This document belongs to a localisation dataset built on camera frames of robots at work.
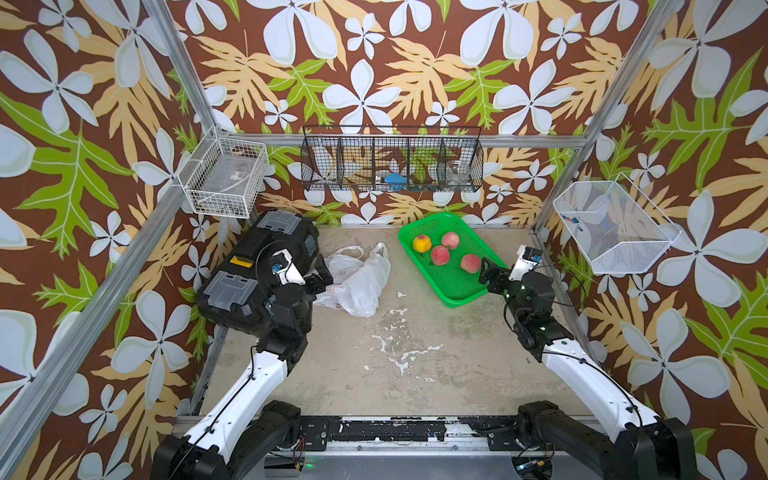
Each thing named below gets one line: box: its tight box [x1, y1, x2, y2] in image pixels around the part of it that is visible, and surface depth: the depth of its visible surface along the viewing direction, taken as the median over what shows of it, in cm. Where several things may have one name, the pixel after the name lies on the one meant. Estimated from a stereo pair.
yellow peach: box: [413, 234, 432, 253], surface depth 110 cm
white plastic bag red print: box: [313, 242, 391, 318], surface depth 89 cm
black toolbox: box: [196, 211, 319, 332], surface depth 86 cm
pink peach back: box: [442, 231, 460, 250], surface depth 111 cm
